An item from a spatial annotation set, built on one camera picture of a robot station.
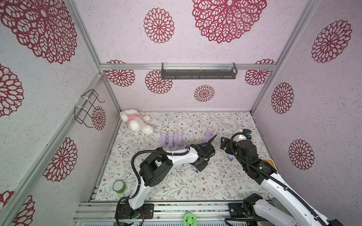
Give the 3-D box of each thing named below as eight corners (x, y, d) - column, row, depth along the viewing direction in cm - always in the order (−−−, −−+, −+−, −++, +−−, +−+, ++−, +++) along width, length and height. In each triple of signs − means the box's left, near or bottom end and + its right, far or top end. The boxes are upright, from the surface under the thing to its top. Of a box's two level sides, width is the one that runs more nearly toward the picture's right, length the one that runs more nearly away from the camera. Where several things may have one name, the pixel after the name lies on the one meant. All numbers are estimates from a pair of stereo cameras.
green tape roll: (114, 193, 82) (111, 191, 77) (117, 183, 85) (114, 180, 81) (125, 193, 82) (122, 191, 77) (127, 183, 85) (124, 180, 81)
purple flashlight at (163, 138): (160, 147, 101) (159, 144, 99) (161, 133, 109) (161, 131, 107) (166, 147, 101) (165, 144, 99) (167, 133, 109) (166, 131, 107)
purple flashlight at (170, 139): (167, 147, 100) (167, 145, 98) (168, 133, 108) (168, 131, 106) (173, 147, 100) (173, 145, 98) (174, 133, 108) (174, 131, 106)
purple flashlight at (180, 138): (177, 147, 101) (177, 145, 99) (177, 132, 109) (177, 130, 107) (183, 147, 101) (183, 145, 99) (183, 132, 109) (183, 130, 107)
